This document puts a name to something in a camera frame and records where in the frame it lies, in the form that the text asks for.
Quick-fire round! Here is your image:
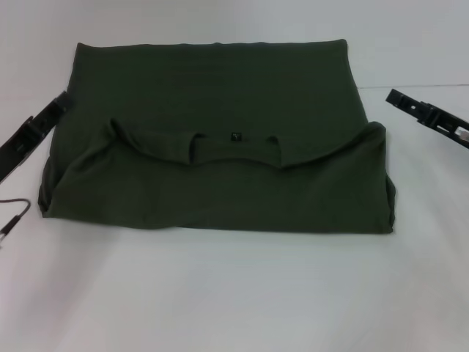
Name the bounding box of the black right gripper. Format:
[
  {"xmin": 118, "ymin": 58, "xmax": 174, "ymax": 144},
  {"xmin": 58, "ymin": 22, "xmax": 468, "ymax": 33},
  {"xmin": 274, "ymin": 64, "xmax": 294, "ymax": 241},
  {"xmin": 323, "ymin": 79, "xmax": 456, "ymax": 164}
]
[{"xmin": 385, "ymin": 87, "xmax": 469, "ymax": 148}]

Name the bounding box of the dark red left arm cable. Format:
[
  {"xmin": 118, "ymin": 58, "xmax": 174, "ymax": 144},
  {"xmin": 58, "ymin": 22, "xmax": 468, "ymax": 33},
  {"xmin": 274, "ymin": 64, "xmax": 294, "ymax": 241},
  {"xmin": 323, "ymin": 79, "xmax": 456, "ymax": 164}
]
[{"xmin": 0, "ymin": 197, "xmax": 31, "ymax": 219}]

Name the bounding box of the dark green FREE t-shirt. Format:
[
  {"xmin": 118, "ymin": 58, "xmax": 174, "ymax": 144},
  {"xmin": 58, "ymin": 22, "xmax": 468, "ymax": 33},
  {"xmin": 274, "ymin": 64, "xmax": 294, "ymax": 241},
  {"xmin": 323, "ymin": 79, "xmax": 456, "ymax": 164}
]
[{"xmin": 37, "ymin": 37, "xmax": 397, "ymax": 235}]

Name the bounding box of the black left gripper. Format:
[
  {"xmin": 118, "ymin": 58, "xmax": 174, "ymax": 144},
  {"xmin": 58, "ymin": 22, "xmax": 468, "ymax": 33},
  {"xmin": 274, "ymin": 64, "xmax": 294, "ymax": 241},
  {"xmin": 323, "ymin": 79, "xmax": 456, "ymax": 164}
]
[{"xmin": 0, "ymin": 90, "xmax": 73, "ymax": 185}]

